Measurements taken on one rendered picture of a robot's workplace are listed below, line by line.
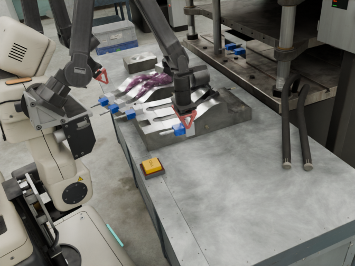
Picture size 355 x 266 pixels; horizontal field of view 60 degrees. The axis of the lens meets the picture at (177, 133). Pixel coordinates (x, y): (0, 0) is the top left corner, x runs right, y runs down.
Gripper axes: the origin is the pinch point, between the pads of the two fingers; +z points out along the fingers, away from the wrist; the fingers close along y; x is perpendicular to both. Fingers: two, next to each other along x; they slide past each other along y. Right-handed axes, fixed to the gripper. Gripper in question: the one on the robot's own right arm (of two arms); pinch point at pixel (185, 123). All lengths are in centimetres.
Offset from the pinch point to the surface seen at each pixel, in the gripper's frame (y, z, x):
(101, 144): 149, 95, 30
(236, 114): 10.7, 9.6, -28.4
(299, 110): -4, 6, -50
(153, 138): 10.3, 9.7, 10.8
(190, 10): 135, -10, -60
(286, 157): -22.1, 11.3, -30.3
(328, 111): 19, 29, -91
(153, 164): -3.5, 12.0, 15.1
